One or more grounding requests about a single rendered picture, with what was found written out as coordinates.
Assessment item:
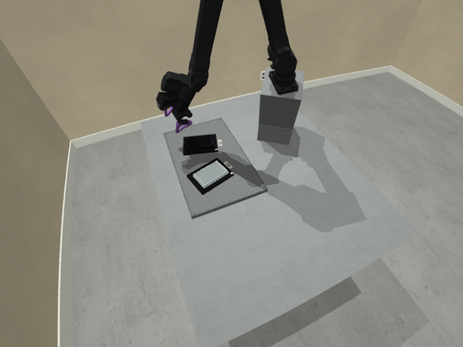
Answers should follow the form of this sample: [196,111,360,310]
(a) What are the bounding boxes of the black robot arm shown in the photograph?
[156,0,299,113]

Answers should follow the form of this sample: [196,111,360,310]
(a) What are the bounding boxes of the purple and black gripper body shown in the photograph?
[171,94,192,124]

